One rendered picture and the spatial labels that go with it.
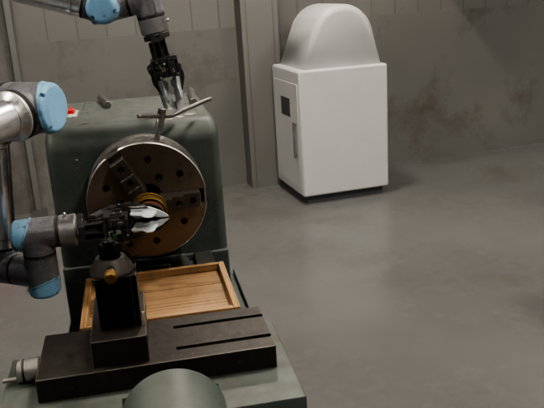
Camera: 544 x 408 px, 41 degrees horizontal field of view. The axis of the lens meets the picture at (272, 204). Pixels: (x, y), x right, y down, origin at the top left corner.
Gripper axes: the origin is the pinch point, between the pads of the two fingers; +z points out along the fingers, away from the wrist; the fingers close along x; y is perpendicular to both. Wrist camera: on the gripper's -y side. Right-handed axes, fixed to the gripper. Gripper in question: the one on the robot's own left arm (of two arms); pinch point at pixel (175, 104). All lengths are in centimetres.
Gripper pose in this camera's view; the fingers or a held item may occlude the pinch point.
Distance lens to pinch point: 207.3
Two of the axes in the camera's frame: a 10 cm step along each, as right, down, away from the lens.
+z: 2.3, 9.2, 3.1
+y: 1.9, 2.7, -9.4
